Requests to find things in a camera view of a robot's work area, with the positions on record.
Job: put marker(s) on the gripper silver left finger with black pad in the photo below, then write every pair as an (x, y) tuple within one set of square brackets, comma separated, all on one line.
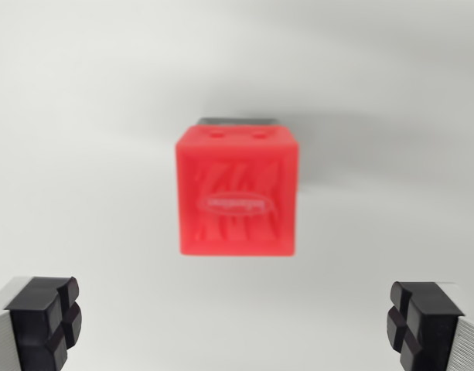
[(31, 328)]

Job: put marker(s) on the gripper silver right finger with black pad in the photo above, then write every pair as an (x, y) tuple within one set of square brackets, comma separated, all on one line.
[(434, 328)]

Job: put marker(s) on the red embossed cube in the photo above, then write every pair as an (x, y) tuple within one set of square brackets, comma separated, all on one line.
[(236, 193)]

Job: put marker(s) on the grey embossed cube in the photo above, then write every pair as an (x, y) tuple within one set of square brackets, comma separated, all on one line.
[(236, 121)]

